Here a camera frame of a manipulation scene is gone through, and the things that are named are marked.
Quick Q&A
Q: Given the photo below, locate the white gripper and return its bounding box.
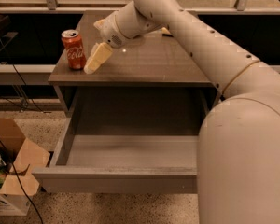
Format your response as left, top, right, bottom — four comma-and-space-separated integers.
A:
84, 12, 128, 74

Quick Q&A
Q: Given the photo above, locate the red coke can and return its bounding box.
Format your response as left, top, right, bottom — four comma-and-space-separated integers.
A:
62, 29, 86, 70

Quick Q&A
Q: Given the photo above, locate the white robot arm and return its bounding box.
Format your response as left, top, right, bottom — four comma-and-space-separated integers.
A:
84, 0, 280, 224

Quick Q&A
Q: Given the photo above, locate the open grey top drawer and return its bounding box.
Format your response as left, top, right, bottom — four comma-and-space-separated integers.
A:
32, 87, 209, 195

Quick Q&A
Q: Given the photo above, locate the yellow sponge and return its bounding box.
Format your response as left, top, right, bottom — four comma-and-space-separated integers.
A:
161, 27, 172, 36

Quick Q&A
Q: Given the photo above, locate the grey cabinet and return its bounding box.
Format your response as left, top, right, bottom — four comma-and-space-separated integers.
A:
48, 10, 223, 119

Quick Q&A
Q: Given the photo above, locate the cardboard box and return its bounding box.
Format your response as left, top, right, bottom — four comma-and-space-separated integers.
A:
0, 119, 49, 216

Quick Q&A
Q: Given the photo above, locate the black cable on left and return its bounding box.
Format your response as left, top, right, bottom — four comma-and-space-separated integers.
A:
0, 35, 45, 224

